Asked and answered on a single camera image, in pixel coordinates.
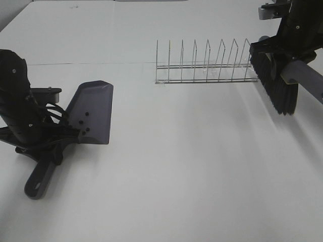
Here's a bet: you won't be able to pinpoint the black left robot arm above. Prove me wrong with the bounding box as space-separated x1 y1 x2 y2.
1 49 78 165

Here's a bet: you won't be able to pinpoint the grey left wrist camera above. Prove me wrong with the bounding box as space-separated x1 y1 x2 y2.
30 87 62 105

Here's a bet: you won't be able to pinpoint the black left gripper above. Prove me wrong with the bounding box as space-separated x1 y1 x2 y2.
1 123 73 165

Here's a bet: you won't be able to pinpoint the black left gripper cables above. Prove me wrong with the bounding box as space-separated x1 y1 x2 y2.
40 102 81 142

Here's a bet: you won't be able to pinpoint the grey plastic dustpan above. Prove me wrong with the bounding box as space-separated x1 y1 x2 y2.
24 81 114 200

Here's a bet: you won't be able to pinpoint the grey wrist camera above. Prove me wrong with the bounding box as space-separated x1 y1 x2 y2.
30 87 62 105
257 2 291 21

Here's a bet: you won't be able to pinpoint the grey hand brush black bristles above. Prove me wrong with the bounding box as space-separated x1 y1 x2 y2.
249 36 322 115

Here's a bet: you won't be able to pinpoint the pile of coffee beans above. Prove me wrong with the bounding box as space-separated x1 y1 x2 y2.
77 111 90 136

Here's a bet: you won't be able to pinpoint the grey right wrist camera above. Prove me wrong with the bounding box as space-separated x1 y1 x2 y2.
257 2 291 21

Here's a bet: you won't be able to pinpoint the chrome wire plate rack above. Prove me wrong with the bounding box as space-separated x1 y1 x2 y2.
154 38 258 84

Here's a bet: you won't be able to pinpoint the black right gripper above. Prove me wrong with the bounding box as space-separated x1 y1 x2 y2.
249 15 322 63

